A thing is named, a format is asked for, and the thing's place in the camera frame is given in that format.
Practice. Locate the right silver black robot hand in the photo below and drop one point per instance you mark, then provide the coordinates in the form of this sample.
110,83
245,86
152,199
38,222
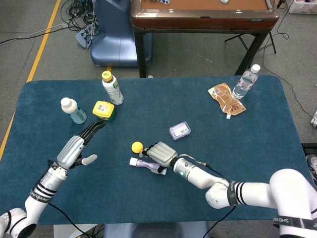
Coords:
162,152

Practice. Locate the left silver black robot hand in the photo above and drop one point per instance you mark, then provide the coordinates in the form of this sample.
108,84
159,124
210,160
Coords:
70,151

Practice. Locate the purple white tube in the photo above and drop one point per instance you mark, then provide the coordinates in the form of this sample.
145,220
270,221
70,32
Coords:
141,162

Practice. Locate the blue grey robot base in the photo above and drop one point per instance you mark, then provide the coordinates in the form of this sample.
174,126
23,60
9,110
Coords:
158,230

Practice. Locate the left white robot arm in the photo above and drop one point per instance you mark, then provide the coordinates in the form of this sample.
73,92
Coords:
47,186

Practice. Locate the blue carpeted table surface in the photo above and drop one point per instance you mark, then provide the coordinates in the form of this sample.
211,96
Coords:
123,193

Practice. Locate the yellow ball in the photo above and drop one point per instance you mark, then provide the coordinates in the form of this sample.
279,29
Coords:
136,146

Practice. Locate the clear box purple contents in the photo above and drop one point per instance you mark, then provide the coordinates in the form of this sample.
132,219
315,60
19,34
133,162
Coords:
180,130

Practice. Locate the light blue white bottle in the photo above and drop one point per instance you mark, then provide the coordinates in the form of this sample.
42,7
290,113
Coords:
73,110

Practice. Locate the yellow lidded green tub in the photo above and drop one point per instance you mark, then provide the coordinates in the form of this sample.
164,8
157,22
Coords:
103,110

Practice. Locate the yellow-capped drink bottle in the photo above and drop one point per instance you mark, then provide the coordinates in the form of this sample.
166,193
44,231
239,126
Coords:
112,89

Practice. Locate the white table support panel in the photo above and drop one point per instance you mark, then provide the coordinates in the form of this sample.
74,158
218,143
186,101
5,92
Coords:
64,230

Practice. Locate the orange spout pouch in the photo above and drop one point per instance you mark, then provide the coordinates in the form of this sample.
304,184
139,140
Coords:
226,99

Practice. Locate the clear water bottle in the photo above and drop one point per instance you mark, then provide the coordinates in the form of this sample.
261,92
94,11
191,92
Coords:
245,83

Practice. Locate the grey power strip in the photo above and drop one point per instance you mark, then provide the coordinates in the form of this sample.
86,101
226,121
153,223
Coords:
83,37

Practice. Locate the brown mahjong table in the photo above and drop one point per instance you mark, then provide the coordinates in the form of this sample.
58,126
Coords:
198,22

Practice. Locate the black crate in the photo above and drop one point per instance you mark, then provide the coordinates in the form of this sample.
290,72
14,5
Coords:
309,148

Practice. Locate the blue white snake puzzle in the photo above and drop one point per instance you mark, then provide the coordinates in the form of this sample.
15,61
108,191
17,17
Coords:
162,1

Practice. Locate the grey sneaker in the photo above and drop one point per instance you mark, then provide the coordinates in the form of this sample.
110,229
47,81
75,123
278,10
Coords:
312,163

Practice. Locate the black folding stand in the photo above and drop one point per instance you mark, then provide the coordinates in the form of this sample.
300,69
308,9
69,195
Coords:
272,42

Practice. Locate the white storage box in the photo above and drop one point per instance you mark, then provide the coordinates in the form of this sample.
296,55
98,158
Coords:
303,6

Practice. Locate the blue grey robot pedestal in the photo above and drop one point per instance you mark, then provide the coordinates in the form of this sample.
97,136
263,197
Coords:
111,44

